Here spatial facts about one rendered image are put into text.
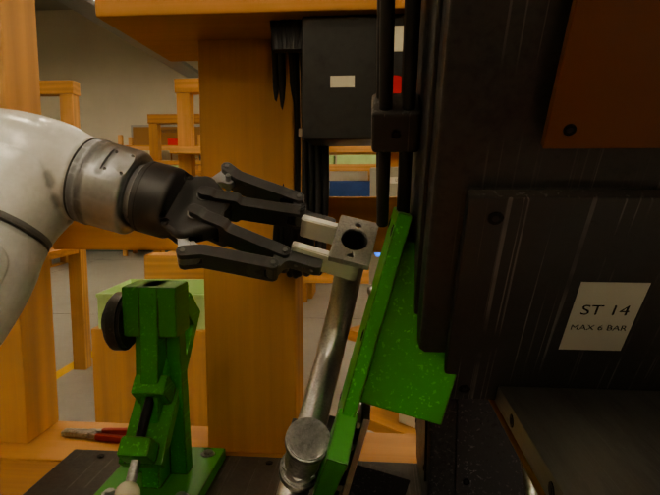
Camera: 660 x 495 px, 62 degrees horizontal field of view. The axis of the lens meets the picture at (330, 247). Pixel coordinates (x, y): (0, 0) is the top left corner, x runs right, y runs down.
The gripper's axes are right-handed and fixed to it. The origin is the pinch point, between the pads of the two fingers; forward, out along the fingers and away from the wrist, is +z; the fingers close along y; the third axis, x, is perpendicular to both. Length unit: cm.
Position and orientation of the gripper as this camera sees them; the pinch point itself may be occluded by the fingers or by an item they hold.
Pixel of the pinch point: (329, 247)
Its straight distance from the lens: 56.1
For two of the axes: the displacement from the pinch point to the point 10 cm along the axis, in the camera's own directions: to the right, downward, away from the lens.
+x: -1.2, 5.8, 8.0
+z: 9.6, 2.7, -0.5
